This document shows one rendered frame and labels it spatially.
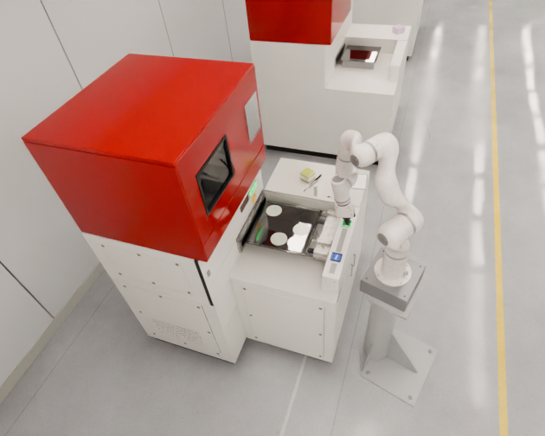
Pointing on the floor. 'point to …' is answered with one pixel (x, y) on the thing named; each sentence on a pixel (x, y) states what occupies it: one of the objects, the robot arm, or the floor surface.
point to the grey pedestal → (394, 351)
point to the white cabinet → (298, 311)
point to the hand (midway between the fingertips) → (347, 221)
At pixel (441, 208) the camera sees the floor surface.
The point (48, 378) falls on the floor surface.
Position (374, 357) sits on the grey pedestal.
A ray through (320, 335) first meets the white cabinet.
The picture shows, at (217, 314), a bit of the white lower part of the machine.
